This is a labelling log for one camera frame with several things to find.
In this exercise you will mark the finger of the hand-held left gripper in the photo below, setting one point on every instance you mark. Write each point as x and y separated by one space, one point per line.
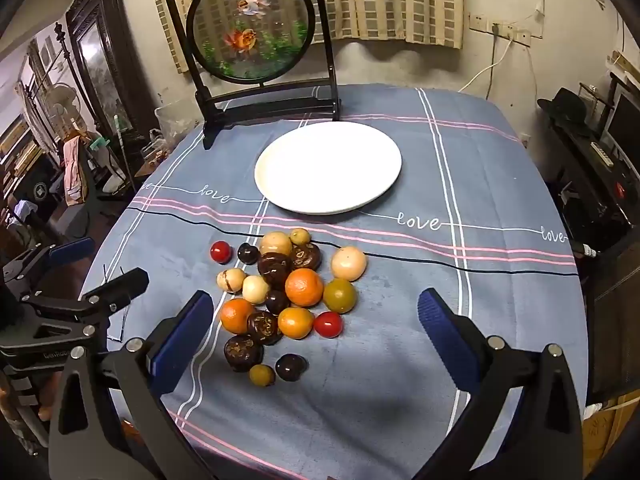
122 286
70 251

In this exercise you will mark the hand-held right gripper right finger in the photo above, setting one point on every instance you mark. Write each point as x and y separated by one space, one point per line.
445 340

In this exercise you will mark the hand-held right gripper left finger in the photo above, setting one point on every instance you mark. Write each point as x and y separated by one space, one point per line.
182 345

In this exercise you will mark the orange tangerine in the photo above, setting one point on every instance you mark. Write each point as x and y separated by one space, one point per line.
304 287
236 316

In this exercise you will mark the spotted beige longan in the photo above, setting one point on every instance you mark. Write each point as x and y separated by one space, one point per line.
231 280

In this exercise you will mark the red cherry tomato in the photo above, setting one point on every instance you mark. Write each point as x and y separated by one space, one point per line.
327 324
220 252

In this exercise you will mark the green tomato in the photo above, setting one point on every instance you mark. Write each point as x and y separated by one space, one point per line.
339 295

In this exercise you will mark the yellow-orange tangerine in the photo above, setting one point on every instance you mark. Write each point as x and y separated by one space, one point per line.
295 322

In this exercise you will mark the large beige longan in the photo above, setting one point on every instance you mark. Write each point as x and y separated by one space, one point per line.
349 263

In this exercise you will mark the white plate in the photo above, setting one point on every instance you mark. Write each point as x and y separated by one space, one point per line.
325 170

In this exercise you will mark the blue plaid tablecloth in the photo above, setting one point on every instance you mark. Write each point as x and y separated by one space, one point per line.
400 285

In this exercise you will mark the pink cloth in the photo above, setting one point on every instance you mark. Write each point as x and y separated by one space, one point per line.
75 170

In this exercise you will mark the white standing fan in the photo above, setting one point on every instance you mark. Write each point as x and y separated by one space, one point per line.
62 105

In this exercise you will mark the clear plastic container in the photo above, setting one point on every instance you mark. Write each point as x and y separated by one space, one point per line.
172 122

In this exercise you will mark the dark wooden framed mirror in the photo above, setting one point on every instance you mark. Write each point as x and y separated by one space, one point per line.
100 75

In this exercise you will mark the cardboard box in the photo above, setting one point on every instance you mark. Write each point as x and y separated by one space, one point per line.
605 430

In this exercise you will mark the black computer desk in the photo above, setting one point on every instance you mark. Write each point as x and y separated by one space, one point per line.
595 200

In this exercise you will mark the black hat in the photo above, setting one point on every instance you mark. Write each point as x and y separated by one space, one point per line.
567 107

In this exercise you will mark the round goldfish screen on stand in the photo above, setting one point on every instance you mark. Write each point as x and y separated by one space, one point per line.
250 25

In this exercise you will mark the checked beige curtain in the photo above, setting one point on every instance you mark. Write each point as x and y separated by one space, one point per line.
390 0

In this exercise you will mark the white wall socket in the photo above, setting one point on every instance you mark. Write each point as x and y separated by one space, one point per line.
480 22

